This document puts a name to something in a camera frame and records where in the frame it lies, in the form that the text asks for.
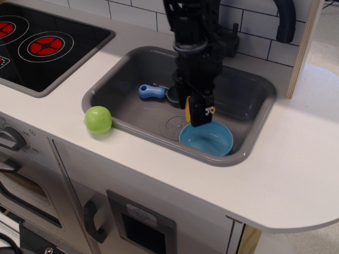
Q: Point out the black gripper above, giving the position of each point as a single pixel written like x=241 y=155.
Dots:
x=197 y=67

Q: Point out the yellow toy corn cob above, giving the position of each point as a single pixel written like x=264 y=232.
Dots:
x=187 y=110

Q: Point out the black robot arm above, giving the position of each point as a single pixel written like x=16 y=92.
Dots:
x=187 y=19

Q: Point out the light blue plastic bowl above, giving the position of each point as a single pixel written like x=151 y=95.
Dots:
x=213 y=138

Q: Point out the grey plastic sink basin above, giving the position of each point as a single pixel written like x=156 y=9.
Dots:
x=242 y=100

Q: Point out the green toy apple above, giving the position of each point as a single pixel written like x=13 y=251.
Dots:
x=98 y=120

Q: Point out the dark grey toy faucet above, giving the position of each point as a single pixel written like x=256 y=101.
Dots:
x=264 y=27

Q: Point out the black toy stovetop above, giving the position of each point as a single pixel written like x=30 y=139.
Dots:
x=39 y=50

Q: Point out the grey oven knob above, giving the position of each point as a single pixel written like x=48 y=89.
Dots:
x=13 y=140

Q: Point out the toy oven door window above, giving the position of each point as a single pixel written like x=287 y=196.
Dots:
x=23 y=196

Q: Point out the blue handled grey scoop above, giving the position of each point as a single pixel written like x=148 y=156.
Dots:
x=149 y=91

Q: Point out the light wooden side post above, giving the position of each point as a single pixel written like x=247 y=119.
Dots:
x=307 y=36

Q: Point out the dark grey cabinet handle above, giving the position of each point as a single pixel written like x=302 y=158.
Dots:
x=89 y=213

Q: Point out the grey oven door handle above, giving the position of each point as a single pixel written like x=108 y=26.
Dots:
x=10 y=164

